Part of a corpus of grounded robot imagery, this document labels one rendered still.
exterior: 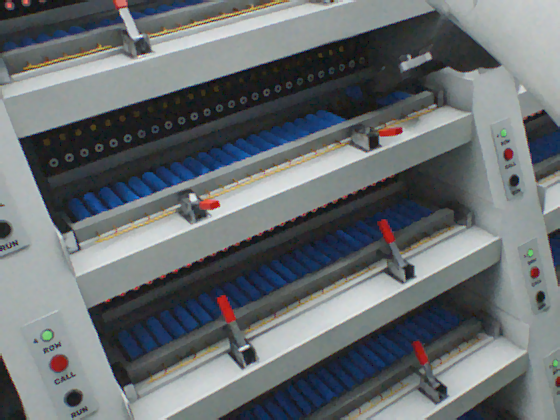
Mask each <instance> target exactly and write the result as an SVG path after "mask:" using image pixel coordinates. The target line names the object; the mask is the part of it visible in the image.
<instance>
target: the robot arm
mask: <svg viewBox="0 0 560 420"><path fill-rule="evenodd" d="M425 1H426V2H427V3H428V4H429V5H431V6H432V8H434V9H435V10H436V11H438V12H439V13H440V14H442V15H443V16H445V17H443V18H442V19H441V21H440V22H439V24H438V26H437V28H436V31H435V38H432V39H430V40H428V41H427V42H426V43H424V46H423V47H421V48H419V49H417V50H416V51H414V52H412V53H411V57H410V55H403V56H400V58H398V60H397V61H396V62H394V63H393V64H391V65H390V66H388V67H386V66H385V67H382V68H379V71H380V72H379V73H377V74H376V75H375V76H374V78H372V79H371V80H367V81H365V82H364V83H362V84H360V89H361V91H362V94H363V96H364V99H365V101H366V103H370V102H372V101H376V100H377V99H382V98H384V97H386V96H388V95H390V94H392V93H394V92H396V91H398V90H399V89H401V88H403V87H405V86H407V85H409V82H410V84H411V87H413V86H415V85H418V84H419V82H418V79H417V78H419V77H421V76H428V75H429V74H431V73H433V72H438V71H441V70H444V69H445V68H447V67H449V68H450V69H452V70H454V71H456V72H471V71H475V70H477V69H479V68H483V69H492V68H499V67H501V66H503V67H505V68H506V69H507V70H508V71H509V72H510V73H511V75H512V76H513V77H514V78H515V79H516V80H517V81H518V82H519V83H520V84H521V85H522V86H523V87H524V88H526V89H527V90H528V91H529V93H530V94H531V96H532V97H533V98H534V99H535V100H536V101H537V103H538V104H539V105H540V106H541V107H542V108H543V109H544V110H545V111H546V112H547V113H548V114H549V115H550V117H551V118H552V119H553V120H554V121H555V123H556V124H557V125H558V126H559V127H560V0H425ZM408 80H409V82H408Z"/></svg>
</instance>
